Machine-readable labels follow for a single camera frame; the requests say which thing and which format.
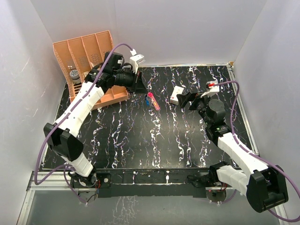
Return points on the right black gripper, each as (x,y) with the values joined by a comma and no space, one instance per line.
(184,99)

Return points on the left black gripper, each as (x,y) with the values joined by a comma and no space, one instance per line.
(139,87)

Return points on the key with blue tag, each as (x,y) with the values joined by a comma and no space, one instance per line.
(148,100)

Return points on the pink strap keyring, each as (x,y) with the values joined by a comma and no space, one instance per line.
(153,101)

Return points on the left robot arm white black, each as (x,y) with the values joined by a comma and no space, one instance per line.
(62,134)

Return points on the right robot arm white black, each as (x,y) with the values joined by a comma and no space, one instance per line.
(263,186)

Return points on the white cardboard box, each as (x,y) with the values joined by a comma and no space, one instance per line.
(177,90)

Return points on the orange plastic file organizer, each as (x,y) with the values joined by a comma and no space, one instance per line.
(81,53)

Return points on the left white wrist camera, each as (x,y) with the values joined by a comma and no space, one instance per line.
(135,61)

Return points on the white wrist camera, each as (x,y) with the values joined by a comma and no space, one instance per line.
(212,88)
(135,61)

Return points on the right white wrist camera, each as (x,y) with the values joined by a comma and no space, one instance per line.
(212,88)

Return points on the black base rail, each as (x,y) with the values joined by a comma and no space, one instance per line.
(153,182)

